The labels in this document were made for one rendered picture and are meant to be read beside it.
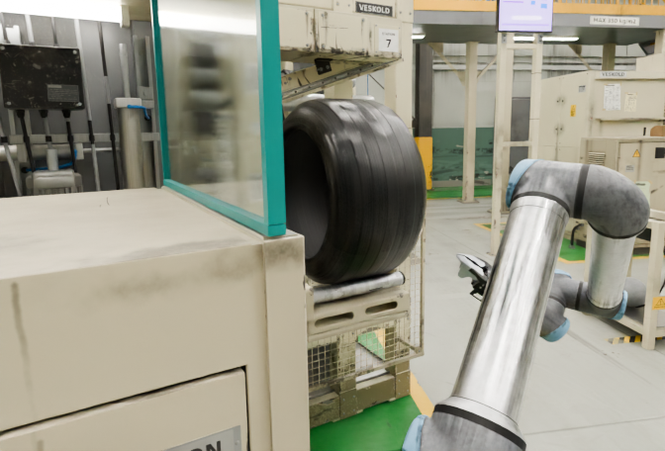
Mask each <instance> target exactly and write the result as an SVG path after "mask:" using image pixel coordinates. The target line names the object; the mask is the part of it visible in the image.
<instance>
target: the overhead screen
mask: <svg viewBox="0 0 665 451"><path fill-rule="evenodd" d="M553 1H554V0H497V4H496V33H529V34H550V33H552V21H553Z"/></svg>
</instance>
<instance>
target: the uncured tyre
mask: <svg viewBox="0 0 665 451"><path fill-rule="evenodd" d="M283 146H284V176H285V206H286V228H287V229H289V230H291V231H294V232H296V233H299V234H300V235H302V236H303V237H304V241H305V275H306V276H307V277H309V278H310V279H311V280H313V281H315V282H317V283H321V284H330V285H333V284H338V283H343V282H347V281H352V280H357V279H362V278H367V277H372V276H377V275H382V274H386V273H388V272H390V271H391V270H393V269H395V268H397V267H398V266H399V265H401V264H402V263H403V262H404V261H405V260H406V259H407V258H408V256H409V255H410V253H411V252H412V250H413V248H414V247H415V244H416V242H417V240H418V237H419V235H420V232H421V229H422V226H423V223H424V219H425V214H426V208H427V179H426V173H425V168H424V163H423V160H422V156H421V153H420V151H419V148H418V146H417V144H416V142H415V140H414V138H413V136H412V134H411V133H410V131H409V129H408V128H407V126H406V125H405V123H404V122H403V120H402V119H401V118H400V117H399V116H398V115H397V114H396V113H395V112H394V111H393V110H392V109H390V108H389V107H387V106H385V105H383V104H381V103H378V102H375V101H372V100H368V99H332V98H317V99H313V100H309V101H306V102H303V103H301V104H299V105H298V106H297V107H296V108H295V109H294V110H293V111H292V112H291V113H290V114H289V115H288V116H287V118H286V119H285V120H284V121H283Z"/></svg>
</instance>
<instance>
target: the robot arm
mask: <svg viewBox="0 0 665 451"><path fill-rule="evenodd" d="M506 205H507V207H508V208H509V209H510V214H509V217H508V220H507V223H506V226H505V229H504V232H503V236H502V239H501V242H500V245H499V248H498V251H497V254H496V257H495V260H494V264H493V266H492V265H490V264H489V263H488V262H487V261H485V260H483V259H481V258H479V257H476V256H472V255H468V254H462V253H457V254H456V257H457V259H458V260H459V261H460V263H461V264H460V266H459V269H460V270H459V271H458V276H459V277H460V278H466V277H470V278H472V281H471V285H472V288H473V289H474V290H472V291H471V292H470V293H469V294H470V295H471V296H473V297H474V298H476V299H477V300H479V301H480V302H481V304H480V307H479V310H478V313H477V316H476V319H475V322H474V325H473V328H472V331H471V334H470V337H469V340H468V344H467V347H466V350H465V353H464V356H463V359H462V362H461V365H460V368H459V372H458V375H457V378H456V381H455V384H454V387H453V390H452V393H451V396H450V397H449V398H448V399H446V400H443V401H441V402H438V403H436V404H435V406H434V409H433V412H432V415H431V417H428V416H427V415H425V414H424V415H418V416H417V418H415V419H414V421H413V422H412V424H411V426H410V428H409V430H408V432H407V435H406V438H405V441H404V444H403V448H402V451H525V449H526V445H527V443H526V441H525V439H524V437H523V434H522V433H521V431H520V429H519V426H518V422H519V418H520V414H521V410H522V406H523V399H524V394H525V390H526V386H527V382H528V378H529V374H530V370H531V366H532V362H533V358H534V353H535V349H536V345H537V341H538V338H539V337H541V338H543V339H545V340H546V341H548V342H555V341H557V340H559V339H560V338H562V337H563V336H564V335H565V334H566V332H567V331H568V329H569V327H570V320H569V319H568V317H566V316H564V313H565V309H570V310H574V311H579V312H583V313H587V314H591V315H595V316H602V317H606V318H608V319H615V320H620V319H622V317H623V314H624V311H625V307H626V302H627V291H625V290H624V289H623V287H624V283H625V279H626V275H627V270H628V266H629V262H630V258H631V253H632V249H633V246H634V242H635V238H636V236H637V235H639V234H640V233H642V232H643V231H644V230H645V228H646V227H647V225H648V221H649V217H650V206H649V203H648V200H647V198H646V197H645V195H644V193H643V192H642V191H641V190H640V188H639V187H638V186H637V185H636V184H634V183H633V182H632V181H631V180H629V179H628V178H627V177H625V176H623V175H622V174H620V173H618V172H616V171H614V170H611V169H610V168H607V167H604V166H600V165H595V164H582V163H571V162H561V161H550V160H544V159H525V160H522V161H521V162H519V163H518V164H517V166H516V167H515V169H514V170H513V172H512V175H511V177H510V180H509V186H508V187H507V192H506ZM569 218H571V219H578V220H585V221H587V223H588V225H589V227H590V228H591V229H592V241H591V253H590V265H589V277H588V283H587V282H583V281H579V280H574V279H572V277H571V276H570V274H568V273H567V272H565V271H563V270H559V269H555V268H556V264H557V260H558V256H559V252H560V248H561V244H562V240H563V235H564V231H565V228H566V226H567V224H568V222H569ZM482 269H483V270H482ZM477 293H478V294H479V295H480V296H482V297H483V298H482V299H481V300H480V299H478V298H477V297H476V296H474V294H477Z"/></svg>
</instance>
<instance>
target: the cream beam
mask: <svg viewBox="0 0 665 451"><path fill-rule="evenodd" d="M379 28H380V29H389V30H398V31H399V43H398V52H393V51H382V50H379ZM279 29H280V58H281V61H287V62H302V63H312V64H315V58H318V57H321V58H332V60H333V61H348V62H362V63H379V64H381V63H384V62H388V61H393V60H397V59H401V58H402V20H400V19H392V18H384V17H376V16H369V15H361V14H353V13H345V12H338V11H330V10H322V9H315V8H307V7H299V6H291V5H283V4H279Z"/></svg>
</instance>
